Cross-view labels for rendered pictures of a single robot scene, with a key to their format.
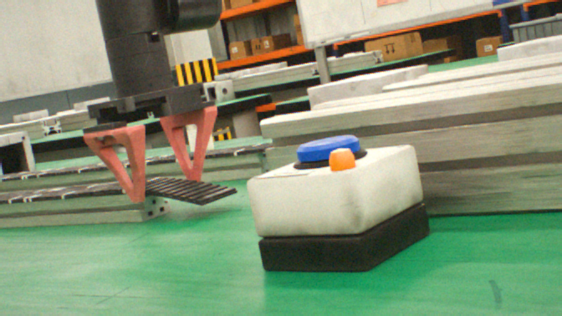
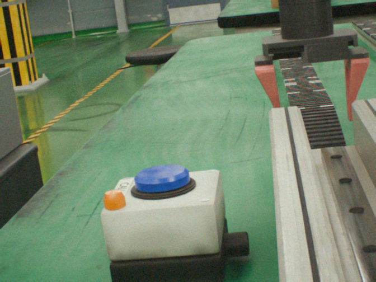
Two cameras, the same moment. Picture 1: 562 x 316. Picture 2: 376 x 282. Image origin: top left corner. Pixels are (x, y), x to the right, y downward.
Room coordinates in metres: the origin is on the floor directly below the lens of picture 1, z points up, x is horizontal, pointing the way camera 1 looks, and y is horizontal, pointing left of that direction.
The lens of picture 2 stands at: (0.27, -0.46, 1.00)
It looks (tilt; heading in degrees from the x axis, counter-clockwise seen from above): 14 degrees down; 58
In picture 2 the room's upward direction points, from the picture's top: 7 degrees counter-clockwise
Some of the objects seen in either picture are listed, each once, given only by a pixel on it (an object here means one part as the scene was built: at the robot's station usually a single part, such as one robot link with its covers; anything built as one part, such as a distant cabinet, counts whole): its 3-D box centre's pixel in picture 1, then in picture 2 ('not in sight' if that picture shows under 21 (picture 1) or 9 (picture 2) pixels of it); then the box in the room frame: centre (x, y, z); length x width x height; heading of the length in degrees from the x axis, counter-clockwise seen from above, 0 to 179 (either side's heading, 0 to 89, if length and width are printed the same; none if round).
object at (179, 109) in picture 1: (176, 140); (334, 80); (0.82, 0.11, 0.85); 0.07 x 0.07 x 0.09; 51
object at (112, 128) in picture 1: (138, 151); (289, 85); (0.78, 0.14, 0.85); 0.07 x 0.07 x 0.09; 51
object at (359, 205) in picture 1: (346, 201); (179, 224); (0.52, -0.03, 0.81); 0.10 x 0.08 x 0.06; 141
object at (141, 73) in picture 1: (141, 74); (306, 18); (0.80, 0.12, 0.92); 0.10 x 0.07 x 0.07; 141
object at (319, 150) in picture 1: (329, 155); (162, 183); (0.51, -0.03, 0.84); 0.04 x 0.04 x 0.02
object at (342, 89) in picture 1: (370, 122); not in sight; (0.86, -0.09, 0.83); 0.12 x 0.09 x 0.10; 141
